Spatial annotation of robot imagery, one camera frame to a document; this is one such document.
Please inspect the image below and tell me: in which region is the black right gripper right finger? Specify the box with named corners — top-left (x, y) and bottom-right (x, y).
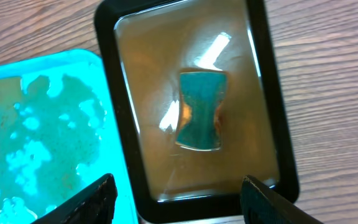
top-left (240, 175), bottom-right (323, 224)

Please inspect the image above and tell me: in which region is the black tray with brown water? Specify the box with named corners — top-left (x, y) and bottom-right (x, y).
top-left (94, 0), bottom-right (299, 223)

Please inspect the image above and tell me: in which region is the teal plastic tray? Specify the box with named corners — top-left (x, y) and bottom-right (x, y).
top-left (0, 49), bottom-right (137, 223)

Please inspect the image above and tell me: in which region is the green and yellow sponge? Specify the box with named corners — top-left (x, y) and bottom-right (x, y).
top-left (175, 72), bottom-right (227, 151)

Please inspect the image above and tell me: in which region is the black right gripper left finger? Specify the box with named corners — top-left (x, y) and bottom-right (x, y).
top-left (33, 174), bottom-right (117, 224)

